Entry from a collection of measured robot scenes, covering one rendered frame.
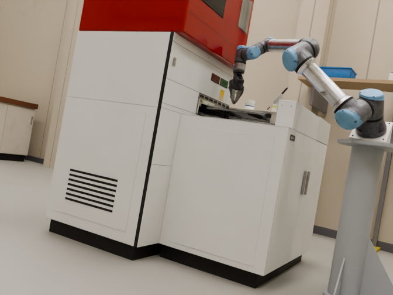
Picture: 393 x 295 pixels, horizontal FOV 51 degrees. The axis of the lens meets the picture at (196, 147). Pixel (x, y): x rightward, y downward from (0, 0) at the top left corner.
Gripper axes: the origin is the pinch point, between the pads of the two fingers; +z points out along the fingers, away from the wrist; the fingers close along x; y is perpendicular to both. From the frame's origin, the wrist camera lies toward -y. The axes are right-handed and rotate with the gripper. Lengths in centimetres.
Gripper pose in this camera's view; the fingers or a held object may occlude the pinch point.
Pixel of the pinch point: (234, 102)
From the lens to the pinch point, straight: 256.9
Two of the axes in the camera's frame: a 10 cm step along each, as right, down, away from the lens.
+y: -2.1, -0.3, 9.8
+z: -1.7, 9.9, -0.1
